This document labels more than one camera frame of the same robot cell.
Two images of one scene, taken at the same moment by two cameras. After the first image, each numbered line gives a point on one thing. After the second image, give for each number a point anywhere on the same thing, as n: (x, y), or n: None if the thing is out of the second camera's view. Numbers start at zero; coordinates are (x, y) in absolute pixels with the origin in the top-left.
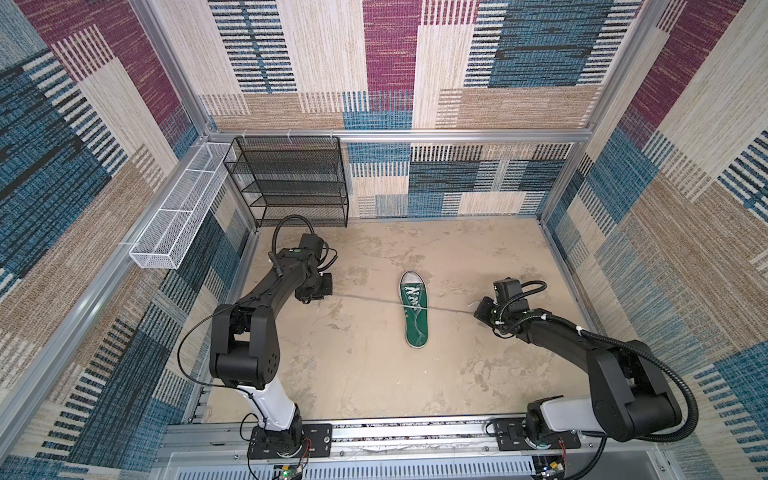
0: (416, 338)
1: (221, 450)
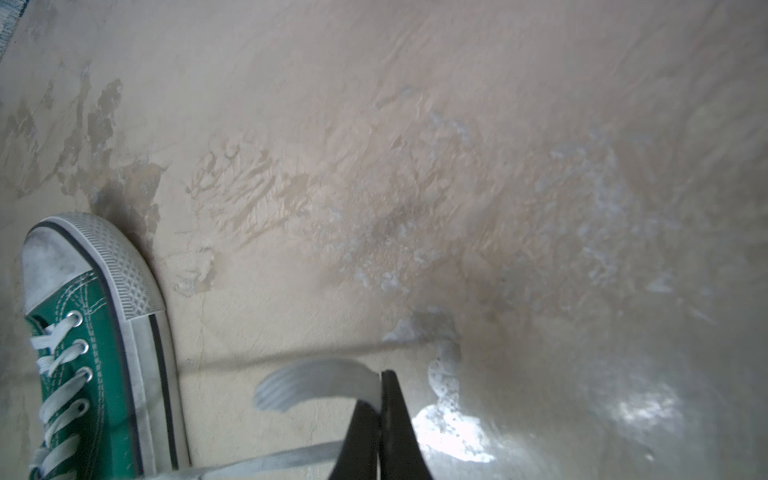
0: (112, 402)
1: None
